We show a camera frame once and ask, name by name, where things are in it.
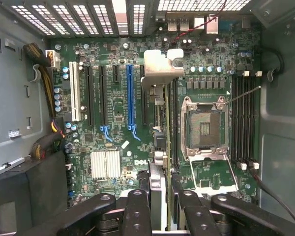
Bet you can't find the white power connector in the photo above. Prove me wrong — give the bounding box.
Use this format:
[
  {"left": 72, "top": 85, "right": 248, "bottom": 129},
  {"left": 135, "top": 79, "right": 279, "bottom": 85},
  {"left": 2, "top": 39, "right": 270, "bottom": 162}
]
[{"left": 45, "top": 50, "right": 61, "bottom": 71}]

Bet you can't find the white expansion slot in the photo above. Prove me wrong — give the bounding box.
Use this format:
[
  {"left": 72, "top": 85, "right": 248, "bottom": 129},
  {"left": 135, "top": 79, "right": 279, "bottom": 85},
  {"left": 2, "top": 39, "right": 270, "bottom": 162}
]
[{"left": 68, "top": 61, "right": 82, "bottom": 123}]

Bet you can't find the yellow black wire bundle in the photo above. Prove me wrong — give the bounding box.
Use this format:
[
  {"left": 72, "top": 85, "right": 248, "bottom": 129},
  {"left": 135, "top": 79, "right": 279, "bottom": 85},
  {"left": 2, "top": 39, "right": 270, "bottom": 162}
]
[{"left": 23, "top": 42, "right": 66, "bottom": 160}]

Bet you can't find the green motherboard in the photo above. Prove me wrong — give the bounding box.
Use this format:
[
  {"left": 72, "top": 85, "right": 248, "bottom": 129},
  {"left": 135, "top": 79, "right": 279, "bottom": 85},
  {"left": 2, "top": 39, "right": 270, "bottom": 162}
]
[{"left": 48, "top": 31, "right": 262, "bottom": 205}]

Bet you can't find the short black expansion slot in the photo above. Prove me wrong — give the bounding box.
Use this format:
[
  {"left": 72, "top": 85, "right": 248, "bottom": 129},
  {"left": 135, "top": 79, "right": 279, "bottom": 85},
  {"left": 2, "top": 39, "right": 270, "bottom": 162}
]
[{"left": 112, "top": 64, "right": 120, "bottom": 84}]

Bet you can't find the red black twisted wire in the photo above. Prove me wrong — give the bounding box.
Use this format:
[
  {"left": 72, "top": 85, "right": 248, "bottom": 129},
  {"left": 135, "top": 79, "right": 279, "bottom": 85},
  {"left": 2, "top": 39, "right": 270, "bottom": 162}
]
[{"left": 171, "top": 0, "right": 228, "bottom": 47}]

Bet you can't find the long black expansion slot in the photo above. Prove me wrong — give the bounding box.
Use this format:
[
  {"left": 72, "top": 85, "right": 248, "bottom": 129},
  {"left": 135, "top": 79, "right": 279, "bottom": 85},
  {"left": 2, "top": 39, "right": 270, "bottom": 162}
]
[
  {"left": 98, "top": 64, "right": 108, "bottom": 126},
  {"left": 85, "top": 64, "right": 96, "bottom": 128},
  {"left": 140, "top": 65, "right": 148, "bottom": 125}
]

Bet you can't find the silver chipset heatsink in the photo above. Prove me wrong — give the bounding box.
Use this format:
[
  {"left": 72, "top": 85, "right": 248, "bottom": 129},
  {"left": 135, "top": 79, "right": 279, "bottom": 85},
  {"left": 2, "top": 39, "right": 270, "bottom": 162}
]
[{"left": 90, "top": 150, "right": 121, "bottom": 180}]

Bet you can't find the metal socket cover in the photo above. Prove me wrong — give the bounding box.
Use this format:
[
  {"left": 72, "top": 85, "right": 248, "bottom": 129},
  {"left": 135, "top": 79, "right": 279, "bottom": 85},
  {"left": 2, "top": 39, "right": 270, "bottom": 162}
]
[{"left": 188, "top": 154, "right": 239, "bottom": 194}]

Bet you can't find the blue expansion slot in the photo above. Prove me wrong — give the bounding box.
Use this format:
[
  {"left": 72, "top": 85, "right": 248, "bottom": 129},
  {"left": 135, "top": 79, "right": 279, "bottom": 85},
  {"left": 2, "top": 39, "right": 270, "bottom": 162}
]
[{"left": 126, "top": 64, "right": 141, "bottom": 141}]

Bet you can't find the black PC case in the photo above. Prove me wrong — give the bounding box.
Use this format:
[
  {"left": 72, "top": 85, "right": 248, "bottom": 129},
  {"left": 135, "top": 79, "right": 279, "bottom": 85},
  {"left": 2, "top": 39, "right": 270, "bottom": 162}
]
[{"left": 0, "top": 0, "right": 295, "bottom": 236}]

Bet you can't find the black plastic shroud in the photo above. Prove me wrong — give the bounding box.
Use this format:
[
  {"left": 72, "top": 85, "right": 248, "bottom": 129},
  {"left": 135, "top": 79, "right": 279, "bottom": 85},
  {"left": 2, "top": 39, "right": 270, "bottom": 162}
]
[{"left": 0, "top": 152, "right": 71, "bottom": 236}]

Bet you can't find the thin locking lever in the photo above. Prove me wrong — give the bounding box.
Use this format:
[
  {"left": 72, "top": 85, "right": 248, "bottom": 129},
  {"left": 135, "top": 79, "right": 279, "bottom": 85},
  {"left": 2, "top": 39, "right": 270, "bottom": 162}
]
[{"left": 222, "top": 86, "right": 262, "bottom": 105}]

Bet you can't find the CPU socket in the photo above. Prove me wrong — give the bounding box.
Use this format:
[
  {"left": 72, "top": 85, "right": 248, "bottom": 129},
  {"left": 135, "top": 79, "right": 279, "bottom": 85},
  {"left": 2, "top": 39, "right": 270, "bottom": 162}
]
[{"left": 180, "top": 95, "right": 231, "bottom": 163}]

